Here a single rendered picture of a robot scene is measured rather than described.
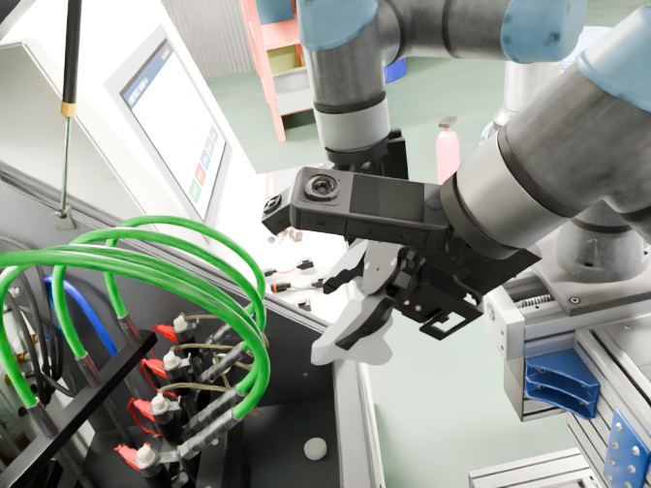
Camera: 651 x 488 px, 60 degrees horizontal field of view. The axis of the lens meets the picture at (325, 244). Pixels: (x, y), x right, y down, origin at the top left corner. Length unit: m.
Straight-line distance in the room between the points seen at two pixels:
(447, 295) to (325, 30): 0.26
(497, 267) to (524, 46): 0.21
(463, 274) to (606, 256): 0.59
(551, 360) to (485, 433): 1.05
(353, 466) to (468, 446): 1.21
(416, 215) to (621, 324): 0.74
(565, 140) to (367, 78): 0.25
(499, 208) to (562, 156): 0.05
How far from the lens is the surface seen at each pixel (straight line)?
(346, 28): 0.54
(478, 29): 0.56
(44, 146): 0.94
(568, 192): 0.36
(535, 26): 0.54
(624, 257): 1.02
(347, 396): 0.96
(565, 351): 1.09
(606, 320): 1.09
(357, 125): 0.56
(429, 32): 0.59
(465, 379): 2.25
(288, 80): 4.84
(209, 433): 0.70
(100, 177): 0.93
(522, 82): 0.96
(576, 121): 0.34
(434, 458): 2.03
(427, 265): 0.43
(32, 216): 0.95
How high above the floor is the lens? 1.67
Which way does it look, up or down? 33 degrees down
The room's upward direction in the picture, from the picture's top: 11 degrees counter-clockwise
